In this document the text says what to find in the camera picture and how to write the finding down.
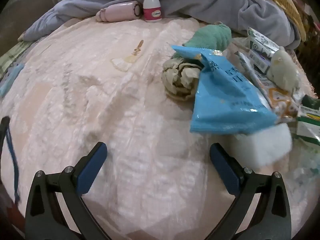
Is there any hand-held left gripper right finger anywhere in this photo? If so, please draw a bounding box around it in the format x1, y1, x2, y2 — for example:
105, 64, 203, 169
209, 143, 293, 240

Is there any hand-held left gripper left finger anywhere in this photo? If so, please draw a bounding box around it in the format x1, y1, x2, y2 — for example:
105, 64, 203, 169
25, 142, 112, 240

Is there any beige paper ball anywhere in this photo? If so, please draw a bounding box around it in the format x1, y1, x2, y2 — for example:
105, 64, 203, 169
162, 57, 203, 102

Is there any white plush toy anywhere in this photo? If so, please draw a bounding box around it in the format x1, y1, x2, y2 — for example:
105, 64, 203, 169
266, 46, 300, 92

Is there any white foam block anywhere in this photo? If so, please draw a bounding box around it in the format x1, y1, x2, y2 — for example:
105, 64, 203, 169
231, 122, 293, 168

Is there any blue snack packet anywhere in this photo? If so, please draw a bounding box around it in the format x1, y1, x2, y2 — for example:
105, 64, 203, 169
171, 45, 278, 134

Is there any orange patterned packet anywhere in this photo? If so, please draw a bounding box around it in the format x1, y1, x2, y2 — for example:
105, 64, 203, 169
260, 80, 305, 123

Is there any green white carton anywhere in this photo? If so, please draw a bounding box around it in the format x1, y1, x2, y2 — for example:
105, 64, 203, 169
295, 95, 320, 145

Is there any white purple medicine box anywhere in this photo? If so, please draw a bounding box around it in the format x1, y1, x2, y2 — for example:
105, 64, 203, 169
249, 49, 272, 74

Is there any small gold ornament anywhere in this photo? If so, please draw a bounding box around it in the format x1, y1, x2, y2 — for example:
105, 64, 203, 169
111, 40, 145, 73

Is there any green sock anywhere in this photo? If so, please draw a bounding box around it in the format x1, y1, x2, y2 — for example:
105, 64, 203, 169
172, 23, 232, 58

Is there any white green medicine box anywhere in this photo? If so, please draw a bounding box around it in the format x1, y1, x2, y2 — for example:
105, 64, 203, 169
247, 27, 280, 53

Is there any green striped sheet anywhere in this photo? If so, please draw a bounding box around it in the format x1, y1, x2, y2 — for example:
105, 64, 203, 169
0, 40, 33, 73

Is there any pink rolled cloth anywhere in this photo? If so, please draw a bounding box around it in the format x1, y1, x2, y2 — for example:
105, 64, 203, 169
96, 1, 142, 22

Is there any grey-blue blanket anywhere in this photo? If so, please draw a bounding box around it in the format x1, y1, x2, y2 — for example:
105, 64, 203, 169
17, 0, 303, 50

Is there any white pill bottle pink label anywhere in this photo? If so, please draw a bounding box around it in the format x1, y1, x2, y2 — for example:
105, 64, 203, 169
142, 0, 162, 22

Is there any blue strap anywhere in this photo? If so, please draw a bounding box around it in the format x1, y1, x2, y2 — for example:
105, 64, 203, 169
0, 116, 22, 204

